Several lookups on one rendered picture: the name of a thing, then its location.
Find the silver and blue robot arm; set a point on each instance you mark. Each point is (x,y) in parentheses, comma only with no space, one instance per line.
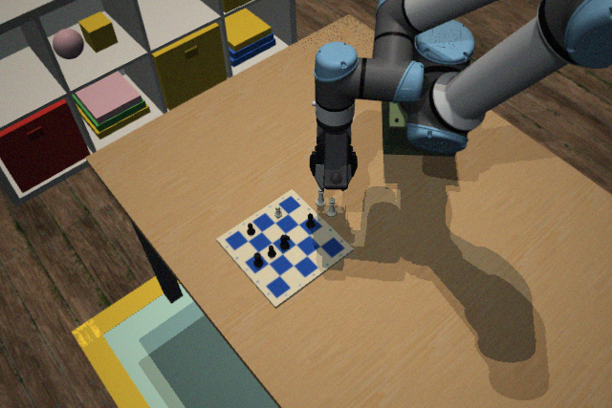
(449,104)

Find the blue and cream chessboard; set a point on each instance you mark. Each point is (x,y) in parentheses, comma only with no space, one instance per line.
(312,251)

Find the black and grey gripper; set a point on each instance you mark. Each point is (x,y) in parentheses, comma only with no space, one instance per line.
(317,157)

